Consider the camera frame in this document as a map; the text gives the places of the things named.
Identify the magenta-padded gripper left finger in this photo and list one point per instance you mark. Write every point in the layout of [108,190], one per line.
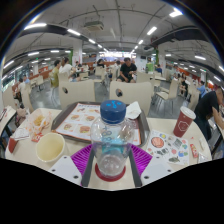
[68,168]

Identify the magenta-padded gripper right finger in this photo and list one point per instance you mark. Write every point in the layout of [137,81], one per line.
[155,168]

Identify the clear water bottle blue cap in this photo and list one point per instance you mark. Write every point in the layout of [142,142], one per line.
[111,146]

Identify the colourful printed leaflet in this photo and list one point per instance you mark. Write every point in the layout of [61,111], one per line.
[166,146]

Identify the cream plastic cup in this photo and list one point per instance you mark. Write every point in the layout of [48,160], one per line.
[50,147]

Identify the small red sauce packet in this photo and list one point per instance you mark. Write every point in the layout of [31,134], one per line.
[36,137]
[194,150]

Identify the brown food tray paper liner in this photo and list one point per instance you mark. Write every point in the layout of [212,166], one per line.
[75,120]

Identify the red paper cup white lid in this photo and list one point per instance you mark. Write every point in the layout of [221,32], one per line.
[183,124]

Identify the clear food bag with fries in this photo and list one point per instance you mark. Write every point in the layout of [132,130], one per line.
[39,121]

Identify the white receipt paper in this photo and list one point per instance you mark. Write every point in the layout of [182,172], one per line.
[21,134]

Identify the red snack carton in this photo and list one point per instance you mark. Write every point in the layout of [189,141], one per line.
[12,145]

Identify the white paper napkin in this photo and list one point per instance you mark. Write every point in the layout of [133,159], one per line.
[133,110]

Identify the beige backpack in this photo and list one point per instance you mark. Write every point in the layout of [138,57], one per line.
[20,115]

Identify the beige chair with round hole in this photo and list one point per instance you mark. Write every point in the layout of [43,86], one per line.
[133,96]
[78,95]

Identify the beige chairs group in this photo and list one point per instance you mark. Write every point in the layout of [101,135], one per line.
[166,91]

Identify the person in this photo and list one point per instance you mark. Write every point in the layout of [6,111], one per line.
[205,106]
[66,69]
[55,75]
[21,87]
[127,70]

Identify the white side table red print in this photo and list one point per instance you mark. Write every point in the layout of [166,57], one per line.
[6,116]

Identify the ceiling air conditioner unit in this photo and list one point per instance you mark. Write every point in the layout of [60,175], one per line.
[93,26]

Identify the ceiling light strips group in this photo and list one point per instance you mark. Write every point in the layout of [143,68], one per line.
[35,25]

